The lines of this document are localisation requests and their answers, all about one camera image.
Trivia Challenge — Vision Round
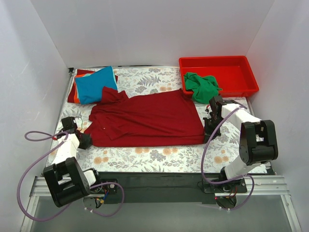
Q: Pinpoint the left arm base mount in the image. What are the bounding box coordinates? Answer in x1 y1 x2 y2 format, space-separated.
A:
96 179 118 195

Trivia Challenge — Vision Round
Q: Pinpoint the floral patterned table mat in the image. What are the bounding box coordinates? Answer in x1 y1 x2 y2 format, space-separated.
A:
77 67 240 173

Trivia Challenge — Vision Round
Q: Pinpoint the orange folded t-shirt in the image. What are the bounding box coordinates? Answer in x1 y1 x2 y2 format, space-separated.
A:
73 82 80 103

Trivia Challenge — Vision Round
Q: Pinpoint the red plastic bin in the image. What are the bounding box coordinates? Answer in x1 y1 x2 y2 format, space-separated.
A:
179 56 259 97

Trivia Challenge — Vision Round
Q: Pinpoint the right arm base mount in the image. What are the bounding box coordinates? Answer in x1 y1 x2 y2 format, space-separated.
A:
198 179 247 194

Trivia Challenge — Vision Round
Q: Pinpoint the blue folded t-shirt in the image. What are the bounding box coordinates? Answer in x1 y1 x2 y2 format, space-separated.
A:
75 66 118 104

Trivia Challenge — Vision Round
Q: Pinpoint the aluminium frame rail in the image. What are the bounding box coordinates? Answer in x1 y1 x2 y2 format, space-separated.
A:
30 175 290 197

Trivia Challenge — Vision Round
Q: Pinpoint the green t-shirt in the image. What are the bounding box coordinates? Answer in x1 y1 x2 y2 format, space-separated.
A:
184 72 222 104

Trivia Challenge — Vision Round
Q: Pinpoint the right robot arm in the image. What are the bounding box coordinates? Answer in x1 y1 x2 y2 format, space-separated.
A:
200 96 278 185

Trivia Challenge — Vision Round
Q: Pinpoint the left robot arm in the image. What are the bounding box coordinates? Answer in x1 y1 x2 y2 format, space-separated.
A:
43 116 98 207

